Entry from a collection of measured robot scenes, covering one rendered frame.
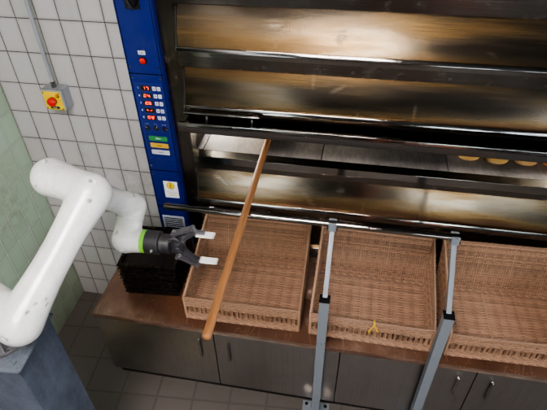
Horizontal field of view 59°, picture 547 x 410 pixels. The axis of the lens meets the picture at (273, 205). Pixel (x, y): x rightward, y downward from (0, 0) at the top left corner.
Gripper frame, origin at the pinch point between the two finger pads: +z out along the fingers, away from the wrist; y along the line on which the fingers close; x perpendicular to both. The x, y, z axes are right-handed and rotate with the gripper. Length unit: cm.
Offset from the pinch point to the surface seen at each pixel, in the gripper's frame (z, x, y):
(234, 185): -7, -61, 16
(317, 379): 43, 0, 80
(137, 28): -41, -57, -61
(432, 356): 90, 1, 49
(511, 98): 108, -60, -40
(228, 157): -9, -61, 0
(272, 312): 20, -11, 48
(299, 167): 26, -60, 1
